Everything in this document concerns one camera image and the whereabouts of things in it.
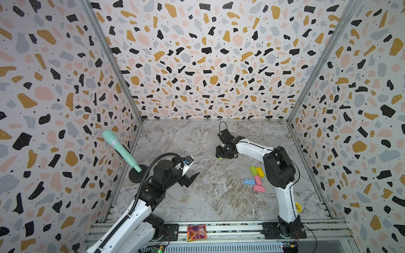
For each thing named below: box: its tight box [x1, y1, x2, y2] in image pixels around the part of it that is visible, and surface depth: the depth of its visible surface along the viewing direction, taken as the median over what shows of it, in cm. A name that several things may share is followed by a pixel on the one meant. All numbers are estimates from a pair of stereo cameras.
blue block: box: [244, 178, 256, 185], surface depth 92 cm
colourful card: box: [186, 224, 207, 242], surface depth 74 cm
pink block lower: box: [253, 184, 266, 193], surface depth 89 cm
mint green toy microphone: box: [101, 129, 142, 173], surface depth 70 cm
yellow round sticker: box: [294, 202, 303, 213], surface depth 83 cm
